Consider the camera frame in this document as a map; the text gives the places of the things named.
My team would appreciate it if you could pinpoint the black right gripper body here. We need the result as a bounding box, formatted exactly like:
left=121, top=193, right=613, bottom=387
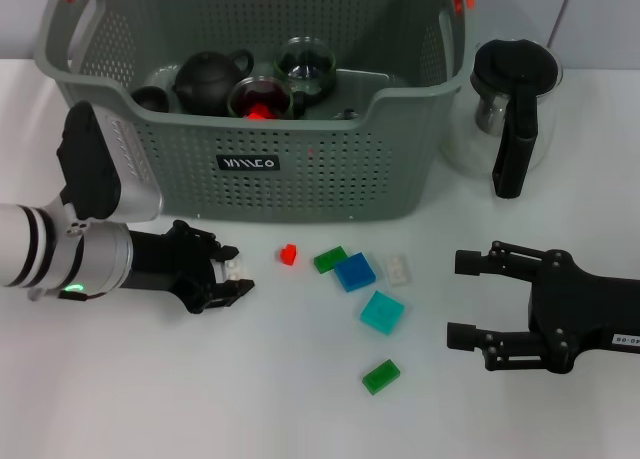
left=527, top=248, right=640, bottom=375

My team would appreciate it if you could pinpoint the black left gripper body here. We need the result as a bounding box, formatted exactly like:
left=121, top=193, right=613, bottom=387
left=122, top=220, right=221, bottom=315

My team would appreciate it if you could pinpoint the green toy brick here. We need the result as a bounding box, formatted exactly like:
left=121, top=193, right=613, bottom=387
left=362, top=358, right=402, bottom=395
left=313, top=246, right=350, bottom=275

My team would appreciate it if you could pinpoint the grey-green perforated storage bin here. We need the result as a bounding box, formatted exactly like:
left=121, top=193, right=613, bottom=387
left=33, top=0, right=476, bottom=225

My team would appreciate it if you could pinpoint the small black clay teacup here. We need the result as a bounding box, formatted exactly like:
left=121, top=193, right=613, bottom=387
left=131, top=86, right=171, bottom=114

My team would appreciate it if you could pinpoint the cyan toy brick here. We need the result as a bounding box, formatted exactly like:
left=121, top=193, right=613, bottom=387
left=359, top=290, right=406, bottom=336

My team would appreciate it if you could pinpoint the blue toy brick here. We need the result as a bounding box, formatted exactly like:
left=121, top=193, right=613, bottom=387
left=333, top=252, right=377, bottom=294

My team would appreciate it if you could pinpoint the black clay teapot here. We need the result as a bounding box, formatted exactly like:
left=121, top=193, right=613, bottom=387
left=173, top=48, right=255, bottom=116

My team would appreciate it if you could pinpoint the glass pitcher black lid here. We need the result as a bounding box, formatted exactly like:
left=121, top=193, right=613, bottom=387
left=438, top=37, right=564, bottom=201

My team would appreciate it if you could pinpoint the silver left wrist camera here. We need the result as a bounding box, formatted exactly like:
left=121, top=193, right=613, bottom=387
left=55, top=101, right=165, bottom=224

